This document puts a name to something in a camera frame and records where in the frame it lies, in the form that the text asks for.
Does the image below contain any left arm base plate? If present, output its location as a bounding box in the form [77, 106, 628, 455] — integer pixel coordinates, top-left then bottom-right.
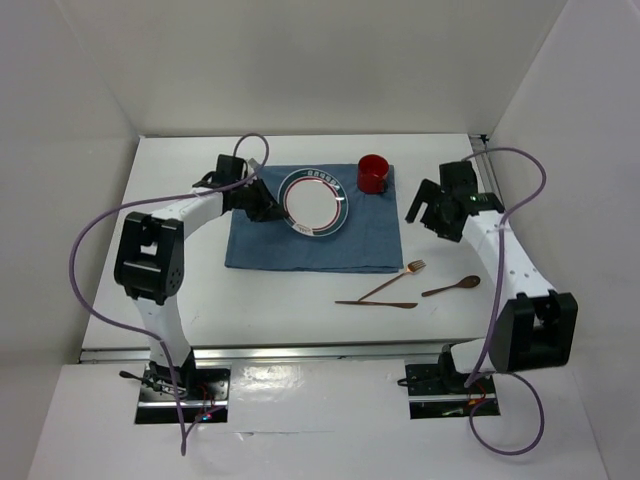
[119, 367, 231, 425]

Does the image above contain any copper knife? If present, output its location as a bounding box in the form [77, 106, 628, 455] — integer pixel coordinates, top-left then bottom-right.
[334, 300, 418, 309]

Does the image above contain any white plate green red rim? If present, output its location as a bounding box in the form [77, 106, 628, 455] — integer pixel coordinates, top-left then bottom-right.
[277, 167, 349, 238]

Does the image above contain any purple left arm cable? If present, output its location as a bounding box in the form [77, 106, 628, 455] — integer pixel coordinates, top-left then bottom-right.
[69, 133, 271, 457]

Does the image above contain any blue cloth napkin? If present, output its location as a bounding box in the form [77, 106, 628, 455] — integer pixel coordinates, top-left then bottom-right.
[224, 164, 403, 274]

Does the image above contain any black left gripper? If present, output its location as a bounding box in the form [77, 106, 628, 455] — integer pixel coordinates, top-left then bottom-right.
[231, 176, 287, 222]

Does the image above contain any aluminium front table rail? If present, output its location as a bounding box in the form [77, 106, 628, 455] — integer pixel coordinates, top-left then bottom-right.
[79, 338, 476, 364]

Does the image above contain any aluminium right side rail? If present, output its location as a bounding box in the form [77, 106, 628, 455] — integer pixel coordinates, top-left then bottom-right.
[468, 134, 503, 201]

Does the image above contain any red mug black handle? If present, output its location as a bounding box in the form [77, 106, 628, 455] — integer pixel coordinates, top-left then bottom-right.
[357, 154, 390, 195]

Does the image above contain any copper spoon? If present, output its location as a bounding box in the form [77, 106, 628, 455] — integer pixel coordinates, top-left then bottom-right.
[421, 275, 481, 298]

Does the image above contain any copper fork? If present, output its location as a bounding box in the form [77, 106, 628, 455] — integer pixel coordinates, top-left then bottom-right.
[358, 260, 426, 302]

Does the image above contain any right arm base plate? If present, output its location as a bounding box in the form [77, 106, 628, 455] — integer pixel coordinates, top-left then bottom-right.
[396, 364, 501, 420]

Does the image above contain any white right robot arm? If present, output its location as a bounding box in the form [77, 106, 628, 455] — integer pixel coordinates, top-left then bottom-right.
[406, 160, 578, 392]

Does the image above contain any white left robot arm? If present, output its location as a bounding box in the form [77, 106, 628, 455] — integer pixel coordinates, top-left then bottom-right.
[114, 154, 287, 399]

